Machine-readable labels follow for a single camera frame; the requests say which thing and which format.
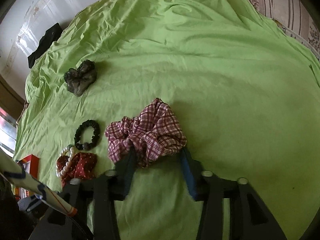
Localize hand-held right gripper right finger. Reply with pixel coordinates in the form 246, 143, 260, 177
180, 147, 288, 240

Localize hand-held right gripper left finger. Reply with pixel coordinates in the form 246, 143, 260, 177
29, 147, 138, 240

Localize red plaid scrunchie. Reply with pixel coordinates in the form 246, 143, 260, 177
104, 98, 187, 168

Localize red polka dot scrunchie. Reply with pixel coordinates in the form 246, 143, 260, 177
56, 152, 98, 188

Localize red box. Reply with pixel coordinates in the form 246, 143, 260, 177
15, 154, 40, 180

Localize dark green scrunchie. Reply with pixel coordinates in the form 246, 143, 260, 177
63, 59, 98, 97

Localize green bedsheet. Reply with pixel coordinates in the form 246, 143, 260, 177
12, 0, 320, 240

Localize white taped rod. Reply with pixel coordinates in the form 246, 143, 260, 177
0, 150, 77, 217

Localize black cloth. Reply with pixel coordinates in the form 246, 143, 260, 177
27, 22, 63, 68

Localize striped floral cover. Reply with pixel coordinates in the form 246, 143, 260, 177
229, 0, 320, 63

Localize black scrunchie hair tie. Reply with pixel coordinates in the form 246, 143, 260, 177
74, 120, 100, 151

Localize white pearl bracelet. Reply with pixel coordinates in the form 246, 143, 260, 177
56, 145, 78, 178

